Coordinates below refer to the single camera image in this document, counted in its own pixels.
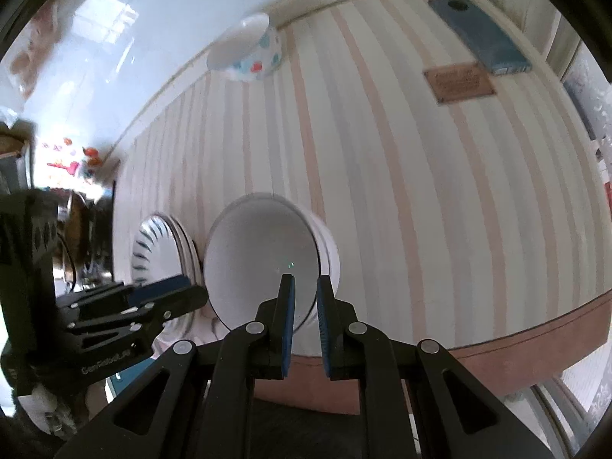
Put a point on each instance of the blue dotted white bowl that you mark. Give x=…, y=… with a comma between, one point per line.
x=248, y=52

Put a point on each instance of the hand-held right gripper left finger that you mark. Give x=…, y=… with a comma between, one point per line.
x=288, y=325

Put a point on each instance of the red persimmon wall sticker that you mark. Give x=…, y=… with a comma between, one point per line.
x=91, y=155

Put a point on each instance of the striped cat print mat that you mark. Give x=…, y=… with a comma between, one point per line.
x=406, y=191

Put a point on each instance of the colourful letter wall sticker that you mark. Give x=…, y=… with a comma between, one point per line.
x=62, y=165

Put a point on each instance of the dark rimmed white bowl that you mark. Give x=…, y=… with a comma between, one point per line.
x=258, y=258

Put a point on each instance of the blue smartphone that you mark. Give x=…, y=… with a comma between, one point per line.
x=483, y=33

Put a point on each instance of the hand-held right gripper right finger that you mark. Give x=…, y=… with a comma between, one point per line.
x=325, y=325

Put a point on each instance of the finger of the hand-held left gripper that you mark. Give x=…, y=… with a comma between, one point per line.
x=158, y=289
x=184, y=299

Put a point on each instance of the plain white bowl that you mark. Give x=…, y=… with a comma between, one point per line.
x=331, y=258

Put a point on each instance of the black striped white plate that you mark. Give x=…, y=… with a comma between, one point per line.
x=158, y=248

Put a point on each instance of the brown mat label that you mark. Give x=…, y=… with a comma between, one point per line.
x=459, y=83

